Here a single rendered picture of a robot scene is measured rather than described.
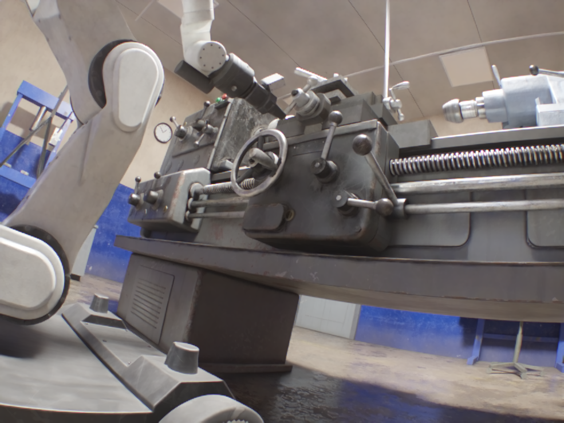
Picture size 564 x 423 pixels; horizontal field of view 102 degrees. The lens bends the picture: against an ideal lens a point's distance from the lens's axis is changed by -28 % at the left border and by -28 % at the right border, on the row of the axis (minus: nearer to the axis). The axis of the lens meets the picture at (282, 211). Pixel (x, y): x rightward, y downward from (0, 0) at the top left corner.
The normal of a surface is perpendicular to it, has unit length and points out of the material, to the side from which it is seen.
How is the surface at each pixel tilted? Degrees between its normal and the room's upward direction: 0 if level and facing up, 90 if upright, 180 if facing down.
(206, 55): 123
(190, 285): 90
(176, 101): 90
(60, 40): 149
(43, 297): 90
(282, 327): 90
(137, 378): 45
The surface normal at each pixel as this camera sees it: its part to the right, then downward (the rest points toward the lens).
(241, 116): 0.74, -0.03
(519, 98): -0.67, 0.08
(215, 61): 0.51, 0.48
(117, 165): 0.69, 0.42
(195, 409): -0.02, -1.00
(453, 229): -0.64, -0.34
